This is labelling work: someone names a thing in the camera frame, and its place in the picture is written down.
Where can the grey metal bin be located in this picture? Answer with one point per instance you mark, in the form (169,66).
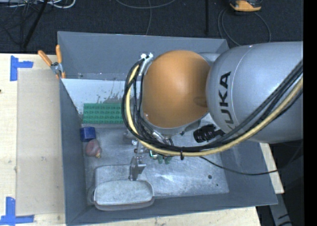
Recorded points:
(99,51)

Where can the dark green flat block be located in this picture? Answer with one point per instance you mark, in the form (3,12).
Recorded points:
(102,113)

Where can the blue cup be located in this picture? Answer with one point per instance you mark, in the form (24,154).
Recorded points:
(87,133)

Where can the black cylinder on white bracket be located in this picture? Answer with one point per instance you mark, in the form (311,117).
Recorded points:
(205,133)

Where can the pink toy food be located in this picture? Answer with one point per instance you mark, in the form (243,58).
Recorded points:
(92,147)

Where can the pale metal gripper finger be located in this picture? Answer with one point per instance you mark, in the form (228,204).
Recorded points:
(142,165)
(133,170)

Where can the pale flat board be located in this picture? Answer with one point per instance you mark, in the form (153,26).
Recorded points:
(39,145)

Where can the clear plastic container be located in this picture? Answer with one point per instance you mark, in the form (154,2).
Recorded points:
(121,192)

